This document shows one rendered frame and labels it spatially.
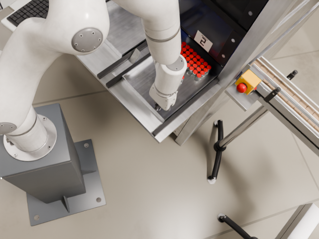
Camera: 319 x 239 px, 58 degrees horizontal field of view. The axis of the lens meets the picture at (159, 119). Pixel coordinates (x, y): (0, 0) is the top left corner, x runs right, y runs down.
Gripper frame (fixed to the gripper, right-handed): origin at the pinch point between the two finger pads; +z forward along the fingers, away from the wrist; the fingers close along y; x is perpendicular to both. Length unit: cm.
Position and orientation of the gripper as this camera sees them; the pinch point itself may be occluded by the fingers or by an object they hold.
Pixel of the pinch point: (158, 105)
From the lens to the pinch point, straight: 116.7
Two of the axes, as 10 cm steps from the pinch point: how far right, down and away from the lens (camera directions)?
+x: -7.1, 6.0, -3.7
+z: -1.6, 3.8, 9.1
